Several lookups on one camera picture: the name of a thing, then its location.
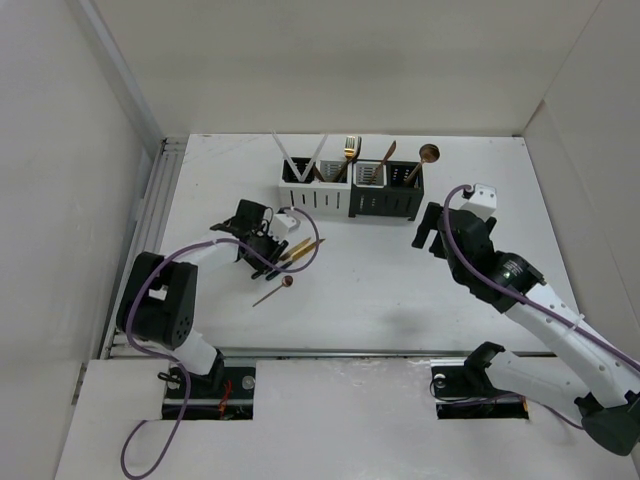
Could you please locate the copper knife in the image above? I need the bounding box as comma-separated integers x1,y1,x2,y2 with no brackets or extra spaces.
368,141,397,185

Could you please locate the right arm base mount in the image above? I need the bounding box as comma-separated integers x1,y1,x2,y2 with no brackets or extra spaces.
429,342,529,420

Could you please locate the white chopstick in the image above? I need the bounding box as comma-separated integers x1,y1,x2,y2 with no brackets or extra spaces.
301,133,329,181
270,130,302,182

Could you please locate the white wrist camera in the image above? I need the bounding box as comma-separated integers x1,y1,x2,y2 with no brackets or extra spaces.
269,209,300,241
460,183,498,220

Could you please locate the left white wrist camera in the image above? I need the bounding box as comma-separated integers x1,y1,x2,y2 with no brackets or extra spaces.
269,209,300,241

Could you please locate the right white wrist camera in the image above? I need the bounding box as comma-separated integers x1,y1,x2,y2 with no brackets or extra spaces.
460,183,498,220

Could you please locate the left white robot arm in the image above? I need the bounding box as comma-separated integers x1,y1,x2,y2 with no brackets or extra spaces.
116,199,299,397

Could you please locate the white insert bin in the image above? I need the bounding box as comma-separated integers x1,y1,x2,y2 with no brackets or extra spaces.
353,160,387,188

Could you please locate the aluminium rail frame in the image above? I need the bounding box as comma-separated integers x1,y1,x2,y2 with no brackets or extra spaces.
95,137,188,360

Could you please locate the white utensil caddy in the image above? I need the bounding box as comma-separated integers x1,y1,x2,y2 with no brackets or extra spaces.
278,159,351,217

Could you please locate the gold knife green handle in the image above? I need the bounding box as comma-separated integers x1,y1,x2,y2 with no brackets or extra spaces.
278,237,311,262

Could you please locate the small copper spoon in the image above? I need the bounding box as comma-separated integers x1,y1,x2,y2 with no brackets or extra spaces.
252,275,294,308

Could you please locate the black utensil caddy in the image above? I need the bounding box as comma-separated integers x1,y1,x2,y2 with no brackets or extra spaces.
348,160,424,221

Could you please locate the grey insert bin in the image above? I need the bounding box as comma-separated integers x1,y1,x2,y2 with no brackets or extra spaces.
318,160,348,184

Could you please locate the large copper spoon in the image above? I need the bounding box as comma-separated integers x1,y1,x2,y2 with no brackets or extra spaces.
405,143,440,185

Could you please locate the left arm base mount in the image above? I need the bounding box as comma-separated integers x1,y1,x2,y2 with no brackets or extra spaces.
157,366,256,421

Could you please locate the gold fork green handle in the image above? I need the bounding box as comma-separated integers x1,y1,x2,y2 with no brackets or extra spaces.
332,136,362,183

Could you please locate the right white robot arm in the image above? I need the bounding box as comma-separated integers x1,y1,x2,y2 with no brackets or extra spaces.
412,203,639,456

